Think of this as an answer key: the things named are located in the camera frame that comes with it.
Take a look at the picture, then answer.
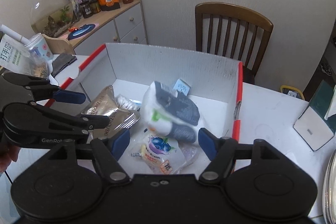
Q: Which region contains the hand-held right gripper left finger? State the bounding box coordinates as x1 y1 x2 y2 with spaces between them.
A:
43 129 132 184

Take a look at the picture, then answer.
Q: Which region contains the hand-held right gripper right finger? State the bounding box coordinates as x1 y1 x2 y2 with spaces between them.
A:
198 127 292 184

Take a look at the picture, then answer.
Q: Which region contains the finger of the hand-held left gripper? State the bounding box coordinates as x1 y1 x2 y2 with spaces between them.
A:
46 108 110 133
3 72 87 105

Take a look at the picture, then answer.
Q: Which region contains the gold foil snack packet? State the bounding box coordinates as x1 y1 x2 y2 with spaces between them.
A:
79 85 141 142

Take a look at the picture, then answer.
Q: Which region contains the blueberry print candy packet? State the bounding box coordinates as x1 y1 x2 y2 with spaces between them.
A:
129 132 197 174

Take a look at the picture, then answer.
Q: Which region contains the cotton swab pack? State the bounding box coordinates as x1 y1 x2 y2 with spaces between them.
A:
115 94 141 111

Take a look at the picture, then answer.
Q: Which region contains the white plastic bag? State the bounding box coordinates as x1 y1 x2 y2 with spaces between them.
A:
140 80 201 144

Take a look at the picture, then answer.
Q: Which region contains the small blue white carton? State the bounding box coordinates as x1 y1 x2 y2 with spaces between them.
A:
172 79 191 97

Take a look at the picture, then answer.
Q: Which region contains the red cardboard box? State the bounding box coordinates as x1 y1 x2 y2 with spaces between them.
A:
45 42 244 174

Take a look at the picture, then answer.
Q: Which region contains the marble pattern desktop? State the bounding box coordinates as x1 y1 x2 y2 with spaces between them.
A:
0 55 336 224

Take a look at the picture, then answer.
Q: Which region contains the person's left hand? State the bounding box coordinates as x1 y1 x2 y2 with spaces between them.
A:
0 144 21 174

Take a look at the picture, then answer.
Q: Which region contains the grey cloth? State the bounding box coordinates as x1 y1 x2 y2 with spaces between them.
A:
51 53 77 77

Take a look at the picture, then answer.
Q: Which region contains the light wooden rack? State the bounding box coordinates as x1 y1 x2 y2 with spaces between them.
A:
42 34 76 55

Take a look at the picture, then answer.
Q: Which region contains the floral print cup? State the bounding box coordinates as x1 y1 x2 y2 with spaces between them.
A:
25 33 54 62

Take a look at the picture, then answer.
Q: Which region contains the blue round mouse pad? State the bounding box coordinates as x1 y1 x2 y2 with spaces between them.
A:
68 24 96 39

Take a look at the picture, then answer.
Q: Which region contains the white sunflower seed bag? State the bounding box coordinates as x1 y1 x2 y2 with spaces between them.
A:
0 34 50 77

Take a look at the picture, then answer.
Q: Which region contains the round glass fish bowl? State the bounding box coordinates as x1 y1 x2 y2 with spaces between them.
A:
30 0 75 38

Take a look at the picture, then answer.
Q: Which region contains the white rolled paper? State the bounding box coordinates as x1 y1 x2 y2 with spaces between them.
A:
0 24 29 45

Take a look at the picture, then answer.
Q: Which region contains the grey drawer cabinet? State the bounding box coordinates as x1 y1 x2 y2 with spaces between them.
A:
63 0 148 56

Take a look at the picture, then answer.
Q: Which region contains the yellow black floor object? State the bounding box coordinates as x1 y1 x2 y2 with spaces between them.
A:
280 85 303 101

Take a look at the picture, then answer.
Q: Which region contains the floral print packet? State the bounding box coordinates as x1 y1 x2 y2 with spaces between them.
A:
67 0 84 20

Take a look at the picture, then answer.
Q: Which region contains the green white tissue box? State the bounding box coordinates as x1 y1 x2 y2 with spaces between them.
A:
293 80 336 151

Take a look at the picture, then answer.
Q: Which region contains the brown wooden slat chair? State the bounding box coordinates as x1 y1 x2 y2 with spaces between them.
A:
195 2 274 84

